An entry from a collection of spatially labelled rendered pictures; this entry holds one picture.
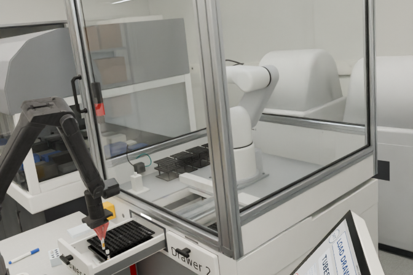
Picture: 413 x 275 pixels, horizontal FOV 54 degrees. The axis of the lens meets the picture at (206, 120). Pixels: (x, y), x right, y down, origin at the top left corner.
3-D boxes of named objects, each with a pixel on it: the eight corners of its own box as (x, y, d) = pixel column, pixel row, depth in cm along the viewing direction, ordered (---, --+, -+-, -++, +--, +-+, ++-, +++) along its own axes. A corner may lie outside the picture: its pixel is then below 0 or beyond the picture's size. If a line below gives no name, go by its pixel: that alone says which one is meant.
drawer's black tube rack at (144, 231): (109, 269, 156) (106, 255, 155) (89, 253, 170) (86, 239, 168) (157, 245, 170) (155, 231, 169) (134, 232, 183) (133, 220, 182)
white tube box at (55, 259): (51, 267, 177) (50, 259, 176) (49, 258, 184) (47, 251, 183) (80, 257, 182) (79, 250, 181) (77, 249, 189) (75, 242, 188)
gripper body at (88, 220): (114, 216, 155) (110, 199, 153) (89, 228, 148) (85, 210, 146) (106, 212, 159) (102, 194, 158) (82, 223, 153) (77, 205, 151)
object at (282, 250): (239, 299, 137) (235, 260, 134) (101, 215, 214) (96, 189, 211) (378, 201, 196) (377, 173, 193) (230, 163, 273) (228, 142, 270)
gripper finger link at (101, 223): (113, 239, 155) (108, 216, 153) (96, 247, 151) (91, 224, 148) (104, 232, 160) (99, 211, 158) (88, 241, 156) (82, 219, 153)
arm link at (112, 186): (83, 172, 147) (94, 188, 143) (112, 162, 154) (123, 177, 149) (82, 194, 155) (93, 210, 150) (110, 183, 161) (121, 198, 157)
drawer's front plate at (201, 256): (217, 286, 142) (214, 258, 140) (168, 256, 164) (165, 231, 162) (220, 283, 143) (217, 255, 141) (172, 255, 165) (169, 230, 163)
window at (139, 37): (221, 237, 140) (189, -59, 119) (105, 183, 205) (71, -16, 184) (222, 237, 140) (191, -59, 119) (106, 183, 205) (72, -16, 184)
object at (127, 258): (94, 284, 148) (91, 269, 147) (66, 259, 168) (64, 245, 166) (181, 240, 173) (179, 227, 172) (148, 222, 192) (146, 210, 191)
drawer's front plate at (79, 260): (92, 292, 146) (87, 265, 144) (61, 263, 168) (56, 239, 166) (97, 290, 147) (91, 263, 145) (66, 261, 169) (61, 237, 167)
